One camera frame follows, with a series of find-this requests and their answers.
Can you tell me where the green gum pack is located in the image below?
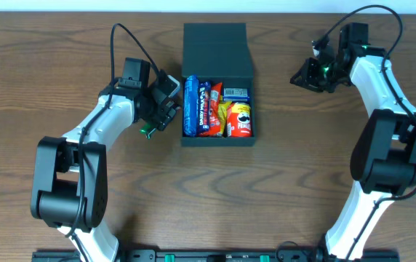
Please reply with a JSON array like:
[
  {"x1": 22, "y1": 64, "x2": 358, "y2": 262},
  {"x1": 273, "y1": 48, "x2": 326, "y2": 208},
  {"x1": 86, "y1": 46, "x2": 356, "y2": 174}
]
[{"x1": 140, "y1": 123, "x2": 157, "y2": 140}]

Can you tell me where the blue cookie packet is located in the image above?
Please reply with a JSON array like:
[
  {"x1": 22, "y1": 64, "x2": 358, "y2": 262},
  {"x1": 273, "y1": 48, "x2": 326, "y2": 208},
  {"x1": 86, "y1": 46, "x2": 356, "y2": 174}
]
[{"x1": 183, "y1": 75, "x2": 199, "y2": 137}]

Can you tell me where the purple Dairy Milk bar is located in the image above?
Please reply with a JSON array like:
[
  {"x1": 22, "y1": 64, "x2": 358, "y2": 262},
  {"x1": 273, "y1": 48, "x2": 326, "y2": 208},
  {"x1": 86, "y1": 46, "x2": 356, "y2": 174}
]
[{"x1": 197, "y1": 82, "x2": 212, "y2": 134}]

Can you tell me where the red candy bag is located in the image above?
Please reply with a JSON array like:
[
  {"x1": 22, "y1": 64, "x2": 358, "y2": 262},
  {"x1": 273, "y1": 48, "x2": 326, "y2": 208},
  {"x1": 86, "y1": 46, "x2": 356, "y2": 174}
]
[{"x1": 200, "y1": 83, "x2": 223, "y2": 137}]

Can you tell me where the yellow snack bag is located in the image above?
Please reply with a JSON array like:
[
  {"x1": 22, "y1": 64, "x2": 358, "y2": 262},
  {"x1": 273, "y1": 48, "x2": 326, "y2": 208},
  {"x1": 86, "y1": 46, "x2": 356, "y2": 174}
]
[{"x1": 217, "y1": 100, "x2": 232, "y2": 137}]

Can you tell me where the blue small card box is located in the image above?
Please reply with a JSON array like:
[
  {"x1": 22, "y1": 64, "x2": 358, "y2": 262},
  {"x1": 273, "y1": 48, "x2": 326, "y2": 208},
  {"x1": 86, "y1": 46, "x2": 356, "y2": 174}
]
[{"x1": 222, "y1": 87, "x2": 250, "y2": 103}]

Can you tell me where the red Pringles can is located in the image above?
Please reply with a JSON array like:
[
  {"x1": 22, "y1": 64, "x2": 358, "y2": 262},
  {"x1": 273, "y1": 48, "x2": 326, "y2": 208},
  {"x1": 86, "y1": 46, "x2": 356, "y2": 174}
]
[{"x1": 226, "y1": 103, "x2": 252, "y2": 138}]

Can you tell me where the black gift box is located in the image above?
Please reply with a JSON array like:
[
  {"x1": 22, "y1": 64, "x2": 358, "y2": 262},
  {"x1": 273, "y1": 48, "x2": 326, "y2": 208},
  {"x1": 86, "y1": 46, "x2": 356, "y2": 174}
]
[{"x1": 180, "y1": 23, "x2": 257, "y2": 147}]

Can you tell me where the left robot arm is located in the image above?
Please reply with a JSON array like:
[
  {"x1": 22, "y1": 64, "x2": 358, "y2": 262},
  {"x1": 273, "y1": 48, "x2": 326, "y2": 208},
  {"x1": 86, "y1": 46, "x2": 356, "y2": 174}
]
[{"x1": 31, "y1": 57, "x2": 180, "y2": 261}]

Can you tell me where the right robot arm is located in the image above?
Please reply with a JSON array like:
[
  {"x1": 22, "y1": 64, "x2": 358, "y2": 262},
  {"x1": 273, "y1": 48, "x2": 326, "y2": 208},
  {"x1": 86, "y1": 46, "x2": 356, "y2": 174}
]
[{"x1": 290, "y1": 23, "x2": 416, "y2": 261}]

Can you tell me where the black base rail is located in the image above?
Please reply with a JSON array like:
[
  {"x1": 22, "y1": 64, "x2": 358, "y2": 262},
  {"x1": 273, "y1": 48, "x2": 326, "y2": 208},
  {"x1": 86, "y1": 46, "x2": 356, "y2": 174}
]
[{"x1": 31, "y1": 247, "x2": 400, "y2": 262}]

